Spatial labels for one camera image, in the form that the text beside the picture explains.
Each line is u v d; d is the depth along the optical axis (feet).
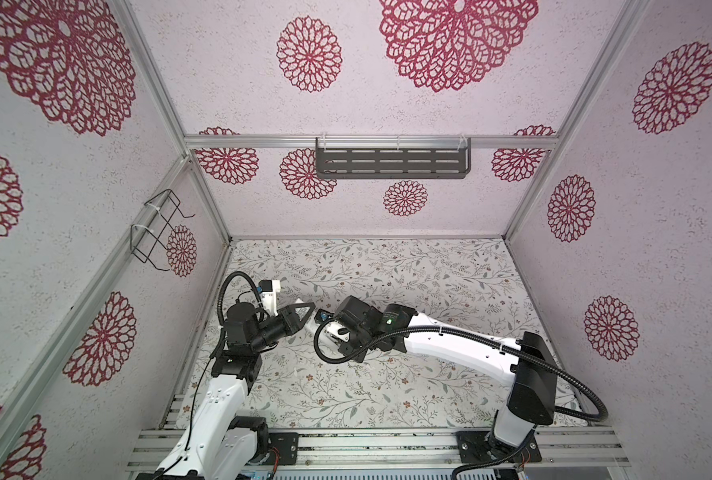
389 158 3.26
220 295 1.88
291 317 2.29
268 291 2.30
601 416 1.30
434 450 2.48
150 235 2.47
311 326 2.39
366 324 1.89
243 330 1.91
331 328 2.24
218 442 1.49
